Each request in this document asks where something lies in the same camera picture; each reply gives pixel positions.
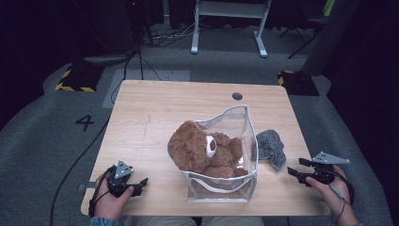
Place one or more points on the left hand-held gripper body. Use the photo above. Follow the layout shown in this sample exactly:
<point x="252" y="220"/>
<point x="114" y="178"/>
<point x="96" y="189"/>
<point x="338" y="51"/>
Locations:
<point x="120" y="179"/>

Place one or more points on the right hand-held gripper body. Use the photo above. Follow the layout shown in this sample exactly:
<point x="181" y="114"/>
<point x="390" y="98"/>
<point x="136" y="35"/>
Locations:
<point x="323" y="174"/>

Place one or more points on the grey fluffy cloth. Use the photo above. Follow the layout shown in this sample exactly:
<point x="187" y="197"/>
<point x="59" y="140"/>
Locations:
<point x="269" y="146"/>

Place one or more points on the clear plastic bag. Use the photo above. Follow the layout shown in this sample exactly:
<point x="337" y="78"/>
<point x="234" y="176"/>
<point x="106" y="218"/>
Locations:
<point x="244" y="185"/>

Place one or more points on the brown teddy bear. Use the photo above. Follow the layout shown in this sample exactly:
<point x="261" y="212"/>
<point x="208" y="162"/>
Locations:
<point x="189" y="147"/>

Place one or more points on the person's right hand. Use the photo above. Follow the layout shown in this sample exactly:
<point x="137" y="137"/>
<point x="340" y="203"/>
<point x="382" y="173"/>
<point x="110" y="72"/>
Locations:
<point x="337" y="197"/>

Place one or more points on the person's left hand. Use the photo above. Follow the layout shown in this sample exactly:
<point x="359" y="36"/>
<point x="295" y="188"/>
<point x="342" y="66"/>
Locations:
<point x="108" y="205"/>

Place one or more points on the grey tape strip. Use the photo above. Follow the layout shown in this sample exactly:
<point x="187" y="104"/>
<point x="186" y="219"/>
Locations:
<point x="84" y="187"/>

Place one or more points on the black yellow striped stand base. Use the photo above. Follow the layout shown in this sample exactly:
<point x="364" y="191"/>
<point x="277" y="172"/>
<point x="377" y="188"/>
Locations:
<point x="301" y="83"/>
<point x="78" y="78"/>

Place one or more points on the dark round table grommet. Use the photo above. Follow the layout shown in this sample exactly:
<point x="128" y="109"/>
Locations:
<point x="237" y="96"/>

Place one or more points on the grey round stand base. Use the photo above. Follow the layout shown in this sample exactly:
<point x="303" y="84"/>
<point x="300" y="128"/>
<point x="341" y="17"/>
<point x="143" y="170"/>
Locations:
<point x="106" y="59"/>

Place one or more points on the grey curtain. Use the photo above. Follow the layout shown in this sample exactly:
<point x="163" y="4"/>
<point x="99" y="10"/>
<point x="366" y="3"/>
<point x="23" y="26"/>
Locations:
<point x="329" y="37"/>

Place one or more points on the black tripod stand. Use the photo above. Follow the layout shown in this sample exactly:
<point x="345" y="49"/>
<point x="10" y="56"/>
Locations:
<point x="301" y="34"/>

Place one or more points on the green object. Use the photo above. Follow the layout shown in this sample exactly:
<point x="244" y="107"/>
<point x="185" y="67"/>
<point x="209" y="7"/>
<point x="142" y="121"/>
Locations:
<point x="328" y="8"/>

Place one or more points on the white desk frame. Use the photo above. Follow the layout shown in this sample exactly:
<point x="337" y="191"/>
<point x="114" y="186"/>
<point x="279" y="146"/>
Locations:
<point x="229" y="9"/>

